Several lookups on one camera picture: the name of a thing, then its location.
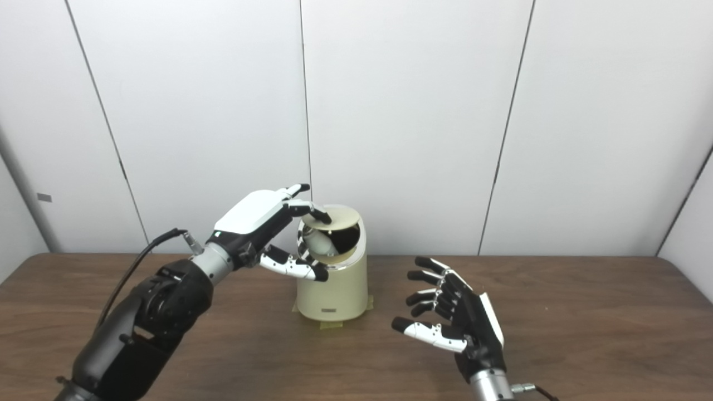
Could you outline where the cream-colored bin body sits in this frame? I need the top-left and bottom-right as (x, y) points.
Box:
(295, 205), (369, 322)

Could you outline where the round cream bin lid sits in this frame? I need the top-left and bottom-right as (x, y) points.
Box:
(302, 205), (362, 230)

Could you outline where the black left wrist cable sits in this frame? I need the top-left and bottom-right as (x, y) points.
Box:
(95, 228), (204, 335)

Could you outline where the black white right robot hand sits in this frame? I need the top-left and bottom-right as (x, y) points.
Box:
(391, 256), (506, 382)

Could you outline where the small white plastic bottle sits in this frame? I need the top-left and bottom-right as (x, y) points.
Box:
(308, 229), (338, 257)

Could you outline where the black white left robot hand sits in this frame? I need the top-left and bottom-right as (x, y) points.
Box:
(207, 184), (333, 282)

